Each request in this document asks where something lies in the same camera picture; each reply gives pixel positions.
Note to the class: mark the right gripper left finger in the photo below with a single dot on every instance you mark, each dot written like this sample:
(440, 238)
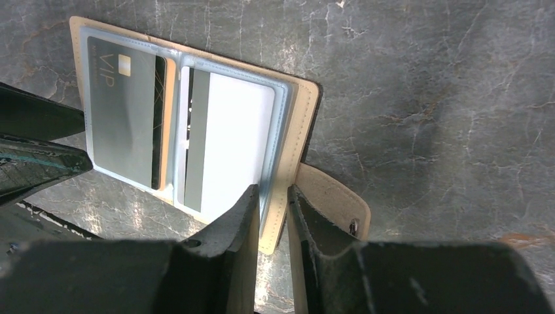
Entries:
(212, 271)

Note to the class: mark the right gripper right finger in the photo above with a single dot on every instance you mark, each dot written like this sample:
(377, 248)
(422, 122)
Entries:
(334, 272)

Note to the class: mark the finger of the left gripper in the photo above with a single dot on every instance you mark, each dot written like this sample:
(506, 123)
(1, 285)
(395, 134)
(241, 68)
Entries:
(24, 114)
(29, 166)

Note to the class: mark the beige card holder wallet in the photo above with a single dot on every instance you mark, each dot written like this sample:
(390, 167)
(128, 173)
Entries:
(336, 201)

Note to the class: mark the black credit card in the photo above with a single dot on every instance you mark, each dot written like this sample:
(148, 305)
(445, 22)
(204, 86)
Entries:
(127, 89)

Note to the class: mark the grey credit card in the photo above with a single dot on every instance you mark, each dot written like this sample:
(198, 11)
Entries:
(222, 135)

